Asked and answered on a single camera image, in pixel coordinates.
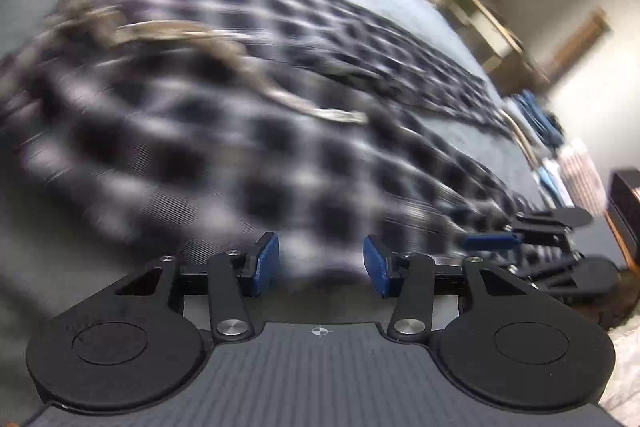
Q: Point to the grey bed blanket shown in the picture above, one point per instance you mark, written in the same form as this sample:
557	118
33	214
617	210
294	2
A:
50	259

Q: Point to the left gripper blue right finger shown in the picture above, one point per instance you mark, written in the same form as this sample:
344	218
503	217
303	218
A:
381	265

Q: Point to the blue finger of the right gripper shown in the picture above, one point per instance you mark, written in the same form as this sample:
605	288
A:
495	241

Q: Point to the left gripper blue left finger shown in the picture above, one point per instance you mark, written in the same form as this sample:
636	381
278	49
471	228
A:
261	265

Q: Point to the light wooden desk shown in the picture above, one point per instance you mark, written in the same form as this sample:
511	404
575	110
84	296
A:
494	45

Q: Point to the light blue folded cloth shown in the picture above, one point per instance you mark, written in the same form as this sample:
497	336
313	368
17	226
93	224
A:
549	178

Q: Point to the folded grey garment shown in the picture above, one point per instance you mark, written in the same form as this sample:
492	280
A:
534	150

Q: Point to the black white plaid pants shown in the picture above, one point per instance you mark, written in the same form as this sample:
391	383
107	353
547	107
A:
186	127

